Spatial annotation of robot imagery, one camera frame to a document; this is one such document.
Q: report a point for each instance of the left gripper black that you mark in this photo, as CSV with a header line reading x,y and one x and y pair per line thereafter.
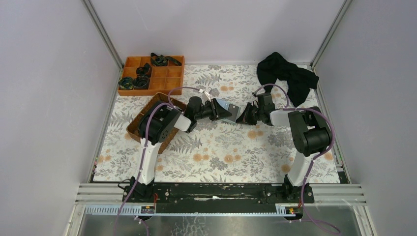
x,y
213,109

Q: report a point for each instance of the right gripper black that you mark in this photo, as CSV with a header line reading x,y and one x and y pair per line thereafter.
x,y
253,113

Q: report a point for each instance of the green card holder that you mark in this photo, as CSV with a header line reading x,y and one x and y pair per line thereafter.
x,y
231,108

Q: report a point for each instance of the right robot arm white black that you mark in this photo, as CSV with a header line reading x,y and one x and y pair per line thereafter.
x,y
310,131

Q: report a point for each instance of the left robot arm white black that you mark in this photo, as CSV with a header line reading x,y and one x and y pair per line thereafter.
x,y
161,119

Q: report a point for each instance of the black cloth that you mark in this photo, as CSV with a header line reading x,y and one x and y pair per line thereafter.
x,y
299,80

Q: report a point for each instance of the orange divided tray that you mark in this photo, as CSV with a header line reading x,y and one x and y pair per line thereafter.
x,y
148,75

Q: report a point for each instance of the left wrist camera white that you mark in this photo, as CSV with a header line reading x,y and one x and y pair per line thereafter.
x,y
205,94

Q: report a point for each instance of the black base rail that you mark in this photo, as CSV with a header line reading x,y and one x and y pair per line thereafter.
x,y
224,193

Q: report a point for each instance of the white slotted cable duct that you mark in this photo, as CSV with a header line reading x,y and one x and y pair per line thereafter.
x,y
214,209

